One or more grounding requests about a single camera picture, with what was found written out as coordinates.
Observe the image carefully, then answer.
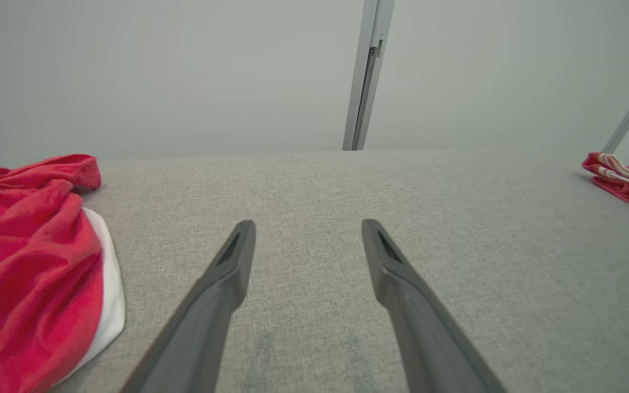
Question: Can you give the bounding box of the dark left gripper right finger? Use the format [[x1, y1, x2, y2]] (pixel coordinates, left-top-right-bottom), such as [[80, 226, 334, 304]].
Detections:
[[361, 219, 506, 393]]

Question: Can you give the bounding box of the red garment white side stripe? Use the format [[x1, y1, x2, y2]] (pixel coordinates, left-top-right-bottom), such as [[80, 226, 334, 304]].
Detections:
[[0, 154, 127, 393]]

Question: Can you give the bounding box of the grey metal wall post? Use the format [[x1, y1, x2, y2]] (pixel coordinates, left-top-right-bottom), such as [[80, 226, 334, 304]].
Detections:
[[342, 0, 395, 151]]

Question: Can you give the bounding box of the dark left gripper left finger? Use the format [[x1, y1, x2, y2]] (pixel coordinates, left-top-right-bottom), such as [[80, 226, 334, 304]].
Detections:
[[121, 219, 257, 393]]

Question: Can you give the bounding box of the red garment white striped trim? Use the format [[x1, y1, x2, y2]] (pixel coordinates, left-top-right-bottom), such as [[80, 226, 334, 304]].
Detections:
[[582, 152, 629, 222]]

